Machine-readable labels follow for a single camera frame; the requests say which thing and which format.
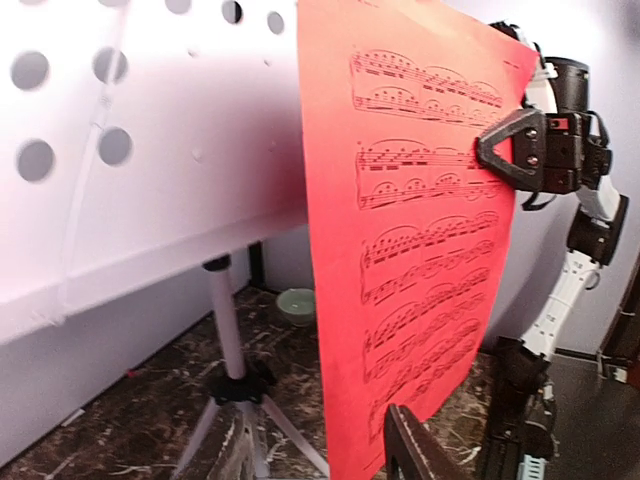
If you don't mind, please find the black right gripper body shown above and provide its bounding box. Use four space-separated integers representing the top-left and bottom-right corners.
542 112 612 193

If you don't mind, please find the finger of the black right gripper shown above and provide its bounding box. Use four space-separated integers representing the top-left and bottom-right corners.
474 108 546 193

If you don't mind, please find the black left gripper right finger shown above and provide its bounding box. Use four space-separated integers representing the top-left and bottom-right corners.
382 402 469 480

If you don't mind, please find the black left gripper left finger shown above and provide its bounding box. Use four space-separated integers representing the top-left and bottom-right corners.
205 409 258 480

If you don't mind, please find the red sheet music page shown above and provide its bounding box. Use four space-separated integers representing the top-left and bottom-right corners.
298 1 538 479

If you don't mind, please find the white perforated music stand desk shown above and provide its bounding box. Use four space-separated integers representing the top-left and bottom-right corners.
1 1 306 343

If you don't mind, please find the white folding tripod stand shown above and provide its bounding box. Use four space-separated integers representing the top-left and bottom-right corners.
172 254 330 479

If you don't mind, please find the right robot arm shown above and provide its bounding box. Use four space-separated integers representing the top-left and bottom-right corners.
474 54 629 479

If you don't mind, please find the pale green ceramic bowl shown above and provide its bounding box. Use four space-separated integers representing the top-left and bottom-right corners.
276 288 316 327

